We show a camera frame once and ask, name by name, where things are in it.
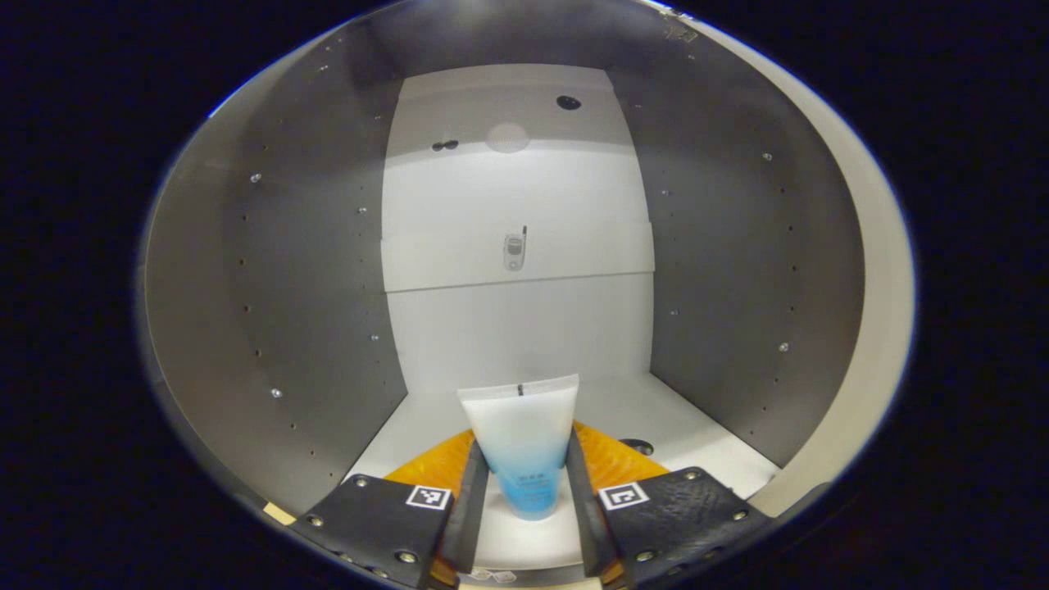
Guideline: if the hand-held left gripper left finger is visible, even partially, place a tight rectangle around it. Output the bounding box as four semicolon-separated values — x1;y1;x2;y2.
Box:
291;430;491;589

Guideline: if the grey cabinet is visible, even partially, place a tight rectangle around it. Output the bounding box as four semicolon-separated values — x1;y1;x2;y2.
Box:
139;0;870;587

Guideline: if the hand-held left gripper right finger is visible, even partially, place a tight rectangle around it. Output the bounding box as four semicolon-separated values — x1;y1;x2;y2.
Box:
565;420;775;589

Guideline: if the white and blue tube bottle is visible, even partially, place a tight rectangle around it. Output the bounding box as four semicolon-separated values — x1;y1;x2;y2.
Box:
456;374;581;522

